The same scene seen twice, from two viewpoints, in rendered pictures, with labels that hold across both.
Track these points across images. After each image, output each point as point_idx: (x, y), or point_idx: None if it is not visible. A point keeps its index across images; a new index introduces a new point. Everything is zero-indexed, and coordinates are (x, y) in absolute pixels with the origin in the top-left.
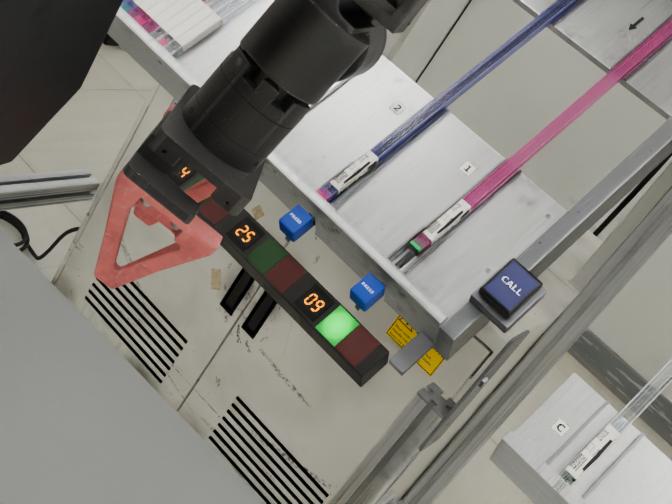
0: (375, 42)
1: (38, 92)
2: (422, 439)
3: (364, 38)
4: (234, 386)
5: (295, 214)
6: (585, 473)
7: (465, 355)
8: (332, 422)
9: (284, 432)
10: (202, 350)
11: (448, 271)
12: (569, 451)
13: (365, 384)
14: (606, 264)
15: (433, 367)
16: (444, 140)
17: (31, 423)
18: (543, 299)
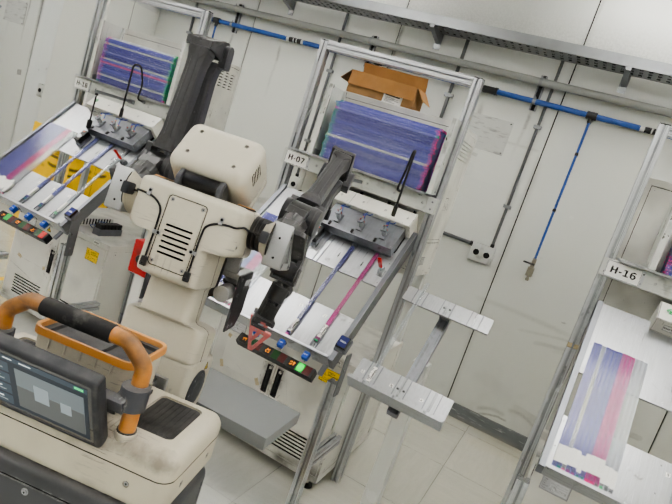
0: (290, 289)
1: (237, 312)
2: (332, 393)
3: (288, 289)
4: None
5: (280, 340)
6: (371, 380)
7: (344, 377)
8: (309, 416)
9: (293, 427)
10: None
11: (326, 344)
12: (366, 376)
13: (316, 399)
14: (381, 337)
15: None
16: (316, 310)
17: (232, 399)
18: (366, 355)
